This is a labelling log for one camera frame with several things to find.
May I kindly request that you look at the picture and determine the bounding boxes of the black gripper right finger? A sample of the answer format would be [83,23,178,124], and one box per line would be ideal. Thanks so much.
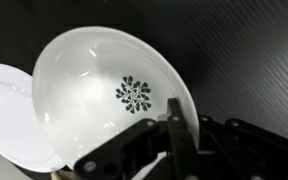
[198,114,288,180]

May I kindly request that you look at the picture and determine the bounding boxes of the small white plate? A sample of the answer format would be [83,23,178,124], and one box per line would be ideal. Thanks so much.
[0,63,67,174]

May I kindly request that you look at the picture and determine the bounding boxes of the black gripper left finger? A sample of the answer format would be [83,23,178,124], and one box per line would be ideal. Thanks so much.
[73,97,200,180]

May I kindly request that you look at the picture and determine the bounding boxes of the white bowl with floral print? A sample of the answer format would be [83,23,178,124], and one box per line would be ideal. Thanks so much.
[31,25,200,171]

